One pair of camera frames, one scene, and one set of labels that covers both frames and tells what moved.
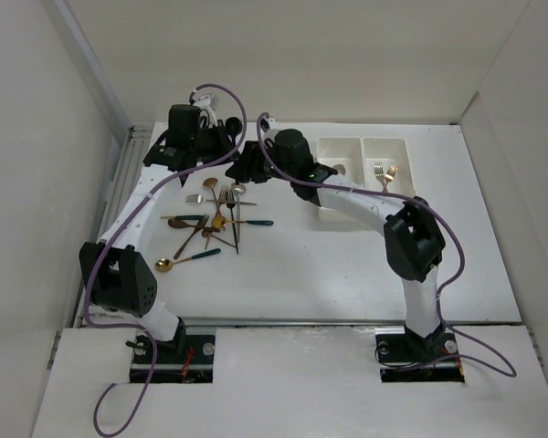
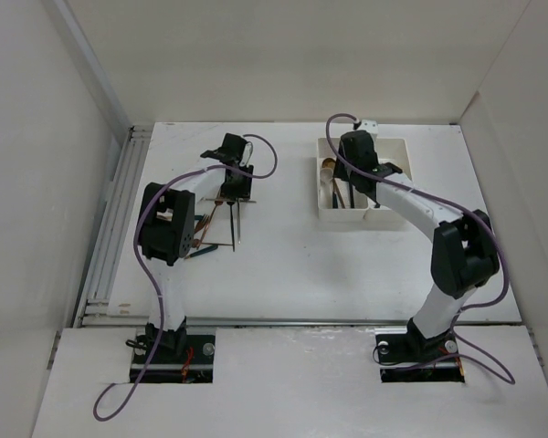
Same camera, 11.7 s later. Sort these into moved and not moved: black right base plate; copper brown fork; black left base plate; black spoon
Moved: black spoon
Not moved: copper brown fork; black right base plate; black left base plate
